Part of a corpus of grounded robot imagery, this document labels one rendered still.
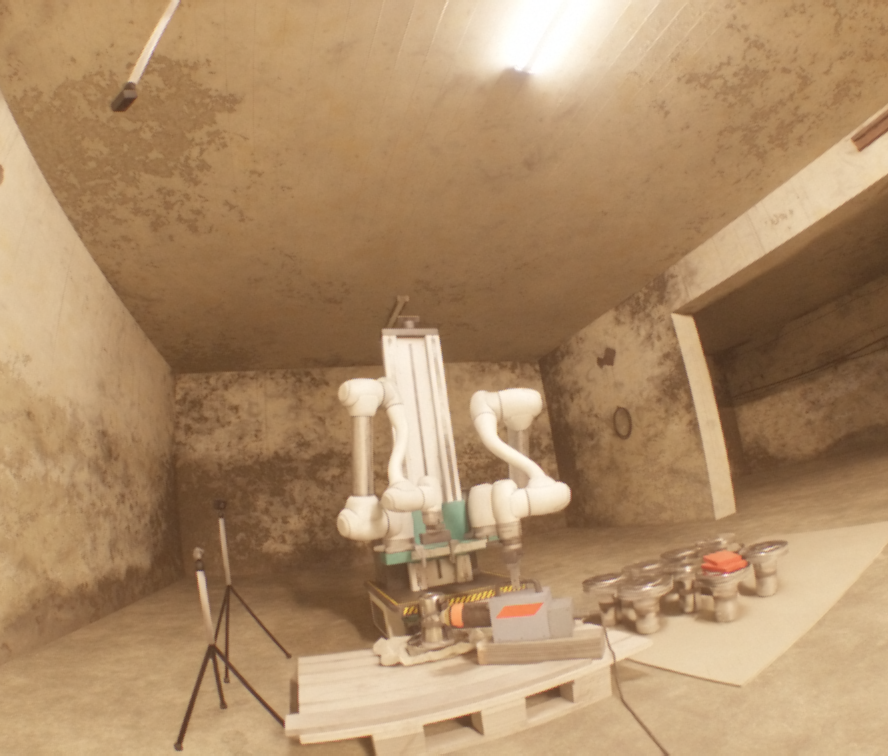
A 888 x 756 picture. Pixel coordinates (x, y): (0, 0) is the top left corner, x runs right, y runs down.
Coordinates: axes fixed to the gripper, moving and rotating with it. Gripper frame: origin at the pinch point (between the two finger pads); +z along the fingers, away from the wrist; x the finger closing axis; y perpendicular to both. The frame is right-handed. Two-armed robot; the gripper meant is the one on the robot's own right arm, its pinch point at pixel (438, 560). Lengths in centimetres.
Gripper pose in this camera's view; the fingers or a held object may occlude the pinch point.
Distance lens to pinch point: 206.6
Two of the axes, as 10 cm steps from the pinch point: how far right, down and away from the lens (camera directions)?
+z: 1.4, 9.6, -2.6
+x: -9.4, 0.4, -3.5
